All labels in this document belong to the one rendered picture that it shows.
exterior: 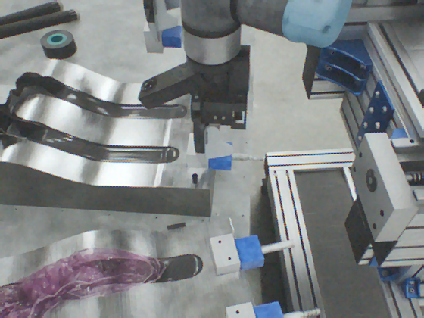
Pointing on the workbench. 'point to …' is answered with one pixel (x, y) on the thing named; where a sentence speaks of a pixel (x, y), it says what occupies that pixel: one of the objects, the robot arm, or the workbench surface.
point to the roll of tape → (58, 45)
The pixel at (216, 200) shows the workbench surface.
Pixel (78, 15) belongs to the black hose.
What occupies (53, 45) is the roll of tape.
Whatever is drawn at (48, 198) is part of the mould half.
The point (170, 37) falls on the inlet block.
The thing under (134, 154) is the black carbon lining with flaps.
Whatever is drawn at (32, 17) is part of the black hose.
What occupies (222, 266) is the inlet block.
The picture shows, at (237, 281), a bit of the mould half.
